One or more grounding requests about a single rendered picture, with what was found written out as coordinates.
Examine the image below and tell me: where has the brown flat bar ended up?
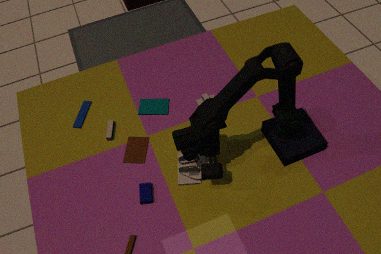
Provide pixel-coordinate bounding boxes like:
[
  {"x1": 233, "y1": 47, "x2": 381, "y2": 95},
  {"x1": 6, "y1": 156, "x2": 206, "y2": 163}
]
[{"x1": 124, "y1": 235, "x2": 136, "y2": 254}]

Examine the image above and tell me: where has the brown flat plate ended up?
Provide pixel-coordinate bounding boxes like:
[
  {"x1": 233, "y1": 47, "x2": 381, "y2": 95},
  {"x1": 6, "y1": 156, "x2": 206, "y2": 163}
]
[{"x1": 123, "y1": 137, "x2": 149, "y2": 164}]

